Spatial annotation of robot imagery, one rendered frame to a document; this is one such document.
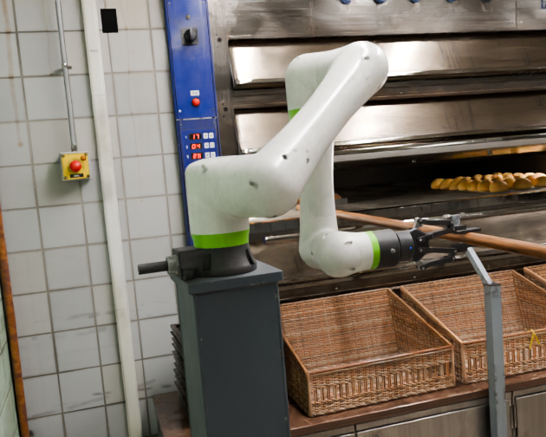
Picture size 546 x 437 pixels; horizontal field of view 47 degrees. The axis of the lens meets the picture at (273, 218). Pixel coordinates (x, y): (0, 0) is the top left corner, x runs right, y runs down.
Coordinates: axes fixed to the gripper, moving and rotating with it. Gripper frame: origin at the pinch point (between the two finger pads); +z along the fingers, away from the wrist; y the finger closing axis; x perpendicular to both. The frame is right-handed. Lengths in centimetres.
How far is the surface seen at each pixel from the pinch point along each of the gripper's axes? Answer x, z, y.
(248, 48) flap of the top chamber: -103, -25, -66
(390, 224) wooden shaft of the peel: -39.3, -1.3, -0.3
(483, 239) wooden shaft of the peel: 8.6, -1.0, -0.6
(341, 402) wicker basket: -56, -15, 61
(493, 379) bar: -41, 35, 57
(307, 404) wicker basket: -53, -28, 58
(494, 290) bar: -41, 36, 26
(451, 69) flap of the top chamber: -97, 59, -54
